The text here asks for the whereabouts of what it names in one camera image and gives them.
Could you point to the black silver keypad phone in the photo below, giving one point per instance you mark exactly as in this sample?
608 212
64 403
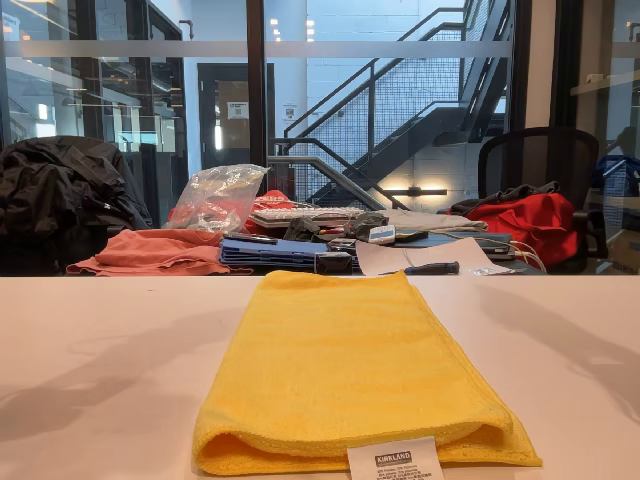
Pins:
250 237

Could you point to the black framed door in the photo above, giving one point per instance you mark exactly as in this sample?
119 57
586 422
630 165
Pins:
207 125

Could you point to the black laptop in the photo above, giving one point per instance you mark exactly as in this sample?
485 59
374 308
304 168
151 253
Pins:
490 246

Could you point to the blue black screwdriver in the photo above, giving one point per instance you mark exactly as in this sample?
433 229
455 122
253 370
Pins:
435 267

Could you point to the small bag of screws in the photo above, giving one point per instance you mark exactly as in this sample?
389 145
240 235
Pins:
487 271

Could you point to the white keyboard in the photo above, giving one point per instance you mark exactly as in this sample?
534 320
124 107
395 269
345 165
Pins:
300 216

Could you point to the yellow microfiber towel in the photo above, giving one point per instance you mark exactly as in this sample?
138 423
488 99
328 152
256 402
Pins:
340 360

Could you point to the black jacket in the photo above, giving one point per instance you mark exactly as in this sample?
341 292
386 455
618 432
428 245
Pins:
60 190

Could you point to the blue folder case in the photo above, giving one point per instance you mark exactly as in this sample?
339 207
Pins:
270 252

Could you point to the wall light bar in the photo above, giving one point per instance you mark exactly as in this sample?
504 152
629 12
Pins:
415 191

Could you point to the red printed shirt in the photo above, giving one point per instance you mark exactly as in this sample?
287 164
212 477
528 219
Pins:
272 200

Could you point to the black mesh office chair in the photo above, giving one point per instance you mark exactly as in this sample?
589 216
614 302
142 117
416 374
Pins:
540 155

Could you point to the black desk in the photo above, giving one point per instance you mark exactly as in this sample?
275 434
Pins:
522 269

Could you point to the dark crumpled plastic bag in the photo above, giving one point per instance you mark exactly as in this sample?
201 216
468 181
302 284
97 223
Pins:
370 219
300 227

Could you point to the small red tool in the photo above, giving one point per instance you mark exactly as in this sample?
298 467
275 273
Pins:
332 231

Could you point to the clear plastic bag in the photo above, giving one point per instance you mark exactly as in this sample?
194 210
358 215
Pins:
220 195

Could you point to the small black box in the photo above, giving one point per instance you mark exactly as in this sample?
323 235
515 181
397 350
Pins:
332 262

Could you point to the red bag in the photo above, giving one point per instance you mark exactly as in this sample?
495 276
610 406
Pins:
530 220

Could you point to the white keypad phone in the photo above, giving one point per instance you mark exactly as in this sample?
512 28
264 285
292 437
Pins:
382 234

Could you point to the salmon orange shirt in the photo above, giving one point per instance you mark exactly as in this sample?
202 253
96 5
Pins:
150 252

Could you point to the beige folded cloth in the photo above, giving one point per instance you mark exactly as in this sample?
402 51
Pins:
425 219

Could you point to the black metal staircase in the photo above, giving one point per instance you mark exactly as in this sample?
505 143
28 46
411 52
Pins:
487 75

